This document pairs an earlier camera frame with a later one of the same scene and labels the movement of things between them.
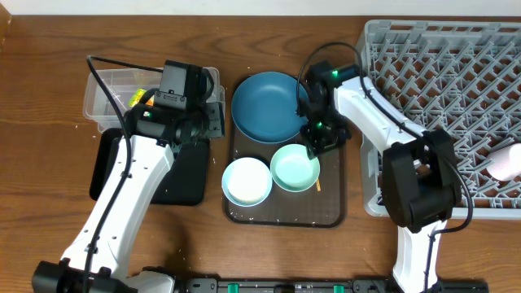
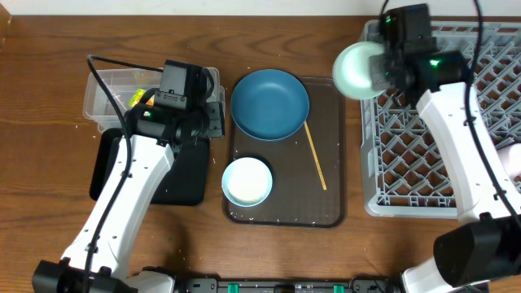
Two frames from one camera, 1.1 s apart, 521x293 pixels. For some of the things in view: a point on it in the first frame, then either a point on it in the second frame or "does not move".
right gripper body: (332, 132) to (383, 73)
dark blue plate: (264, 107) does not move
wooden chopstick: (318, 185) to (315, 155)
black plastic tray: (185, 182) does not move
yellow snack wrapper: (137, 96) does not move
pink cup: (504, 163) does not move
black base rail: (325, 285) does not move
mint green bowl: (292, 170) to (351, 70)
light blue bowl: (247, 181) does not move
